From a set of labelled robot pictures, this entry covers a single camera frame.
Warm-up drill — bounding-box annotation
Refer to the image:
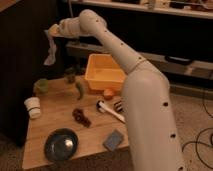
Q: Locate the light blue towel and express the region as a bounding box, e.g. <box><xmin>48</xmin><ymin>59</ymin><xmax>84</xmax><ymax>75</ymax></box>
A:
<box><xmin>44</xmin><ymin>32</ymin><xmax>57</xmax><ymax>66</ymax></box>

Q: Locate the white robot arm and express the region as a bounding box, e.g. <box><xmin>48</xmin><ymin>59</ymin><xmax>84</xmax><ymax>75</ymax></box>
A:
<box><xmin>48</xmin><ymin>9</ymin><xmax>187</xmax><ymax>171</ymax></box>

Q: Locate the green plastic cup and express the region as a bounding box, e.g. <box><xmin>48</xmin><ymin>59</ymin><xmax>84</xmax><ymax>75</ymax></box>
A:
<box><xmin>34</xmin><ymin>79</ymin><xmax>48</xmax><ymax>94</ymax></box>

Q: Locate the white cup with band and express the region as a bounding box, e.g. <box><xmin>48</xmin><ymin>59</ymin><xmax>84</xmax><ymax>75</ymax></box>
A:
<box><xmin>24</xmin><ymin>97</ymin><xmax>41</xmax><ymax>119</ymax></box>

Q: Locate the green pepper toy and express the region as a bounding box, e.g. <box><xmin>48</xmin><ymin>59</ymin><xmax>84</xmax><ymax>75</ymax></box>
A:
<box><xmin>75</xmin><ymin>81</ymin><xmax>84</xmax><ymax>100</ymax></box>

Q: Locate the yellow plastic bin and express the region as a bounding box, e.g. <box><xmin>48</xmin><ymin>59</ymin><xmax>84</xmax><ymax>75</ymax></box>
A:
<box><xmin>85</xmin><ymin>54</ymin><xmax>126</xmax><ymax>91</ymax></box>

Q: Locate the orange toy fruit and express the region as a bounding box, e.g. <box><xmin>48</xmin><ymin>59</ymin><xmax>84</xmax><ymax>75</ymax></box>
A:
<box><xmin>103</xmin><ymin>89</ymin><xmax>115</xmax><ymax>100</ymax></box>

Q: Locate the dark red grape bunch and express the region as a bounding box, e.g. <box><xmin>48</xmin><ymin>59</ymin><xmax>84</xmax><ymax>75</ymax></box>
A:
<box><xmin>72</xmin><ymin>108</ymin><xmax>91</xmax><ymax>127</ymax></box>

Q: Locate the striped red white object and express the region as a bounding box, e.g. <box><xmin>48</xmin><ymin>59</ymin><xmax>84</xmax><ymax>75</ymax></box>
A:
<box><xmin>114</xmin><ymin>101</ymin><xmax>123</xmax><ymax>112</ymax></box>

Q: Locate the wooden table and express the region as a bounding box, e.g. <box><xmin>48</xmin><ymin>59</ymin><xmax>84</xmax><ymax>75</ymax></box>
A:
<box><xmin>22</xmin><ymin>76</ymin><xmax>129</xmax><ymax>170</ymax></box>

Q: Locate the grey lower shelf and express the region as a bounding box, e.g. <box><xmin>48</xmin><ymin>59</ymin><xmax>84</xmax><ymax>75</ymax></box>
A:
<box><xmin>66</xmin><ymin>41</ymin><xmax>213</xmax><ymax>80</ymax></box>

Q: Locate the dark metal plate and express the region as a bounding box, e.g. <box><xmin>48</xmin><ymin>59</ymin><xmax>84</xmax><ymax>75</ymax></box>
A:
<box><xmin>44</xmin><ymin>128</ymin><xmax>78</xmax><ymax>162</ymax></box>

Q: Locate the blue sponge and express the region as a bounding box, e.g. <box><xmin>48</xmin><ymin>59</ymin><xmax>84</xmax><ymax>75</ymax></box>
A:
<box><xmin>103</xmin><ymin>129</ymin><xmax>124</xmax><ymax>151</ymax></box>

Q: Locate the white upper shelf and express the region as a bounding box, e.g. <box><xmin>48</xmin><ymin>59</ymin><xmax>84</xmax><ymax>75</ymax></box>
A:
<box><xmin>71</xmin><ymin>0</ymin><xmax>213</xmax><ymax>20</ymax></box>

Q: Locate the white handled brush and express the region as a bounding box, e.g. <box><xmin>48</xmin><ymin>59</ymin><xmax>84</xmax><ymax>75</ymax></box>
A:
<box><xmin>96</xmin><ymin>101</ymin><xmax>125</xmax><ymax>122</ymax></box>

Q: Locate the black floor cable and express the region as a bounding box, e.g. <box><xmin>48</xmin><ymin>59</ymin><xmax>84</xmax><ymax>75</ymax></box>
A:
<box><xmin>180</xmin><ymin>71</ymin><xmax>213</xmax><ymax>171</ymax></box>

